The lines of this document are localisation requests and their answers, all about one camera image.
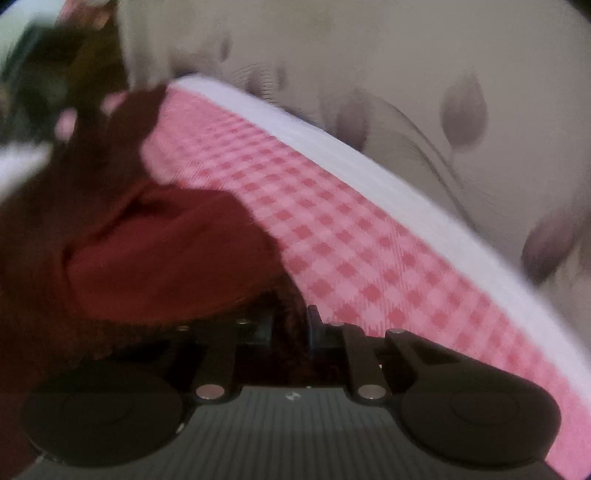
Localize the dark red knitted garment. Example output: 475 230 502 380
1 86 308 479

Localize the pink checked bed sheet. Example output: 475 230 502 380
0 75 591 480

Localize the beige leaf print curtain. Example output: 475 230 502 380
116 1 590 334

